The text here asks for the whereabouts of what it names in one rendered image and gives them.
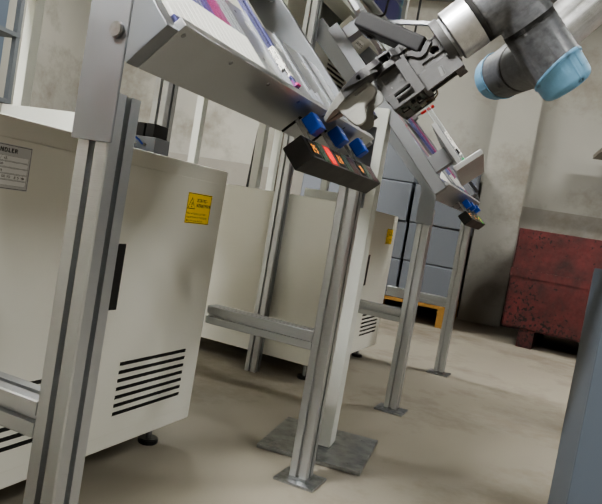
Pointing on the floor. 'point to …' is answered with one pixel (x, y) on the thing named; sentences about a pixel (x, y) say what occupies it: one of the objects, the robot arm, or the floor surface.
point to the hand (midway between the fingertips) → (329, 112)
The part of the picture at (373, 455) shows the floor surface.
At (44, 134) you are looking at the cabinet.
